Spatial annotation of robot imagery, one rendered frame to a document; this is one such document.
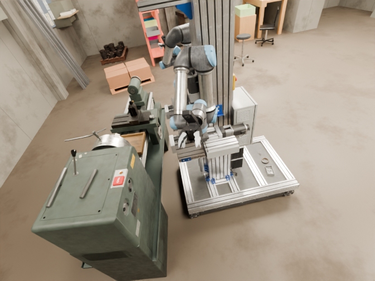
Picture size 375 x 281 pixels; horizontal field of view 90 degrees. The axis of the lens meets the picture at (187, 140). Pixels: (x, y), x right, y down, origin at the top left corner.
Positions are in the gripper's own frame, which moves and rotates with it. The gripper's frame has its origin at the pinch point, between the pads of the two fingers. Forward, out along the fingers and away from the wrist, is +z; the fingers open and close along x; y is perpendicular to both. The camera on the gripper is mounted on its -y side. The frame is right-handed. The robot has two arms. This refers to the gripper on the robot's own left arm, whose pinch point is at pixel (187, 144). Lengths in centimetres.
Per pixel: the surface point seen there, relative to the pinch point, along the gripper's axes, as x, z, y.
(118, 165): 57, -10, 25
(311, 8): -226, -710, 129
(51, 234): 80, 34, 29
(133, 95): 115, -141, 42
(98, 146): 85, -28, 24
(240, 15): -18, -651, 85
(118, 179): 51, 1, 25
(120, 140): 74, -39, 29
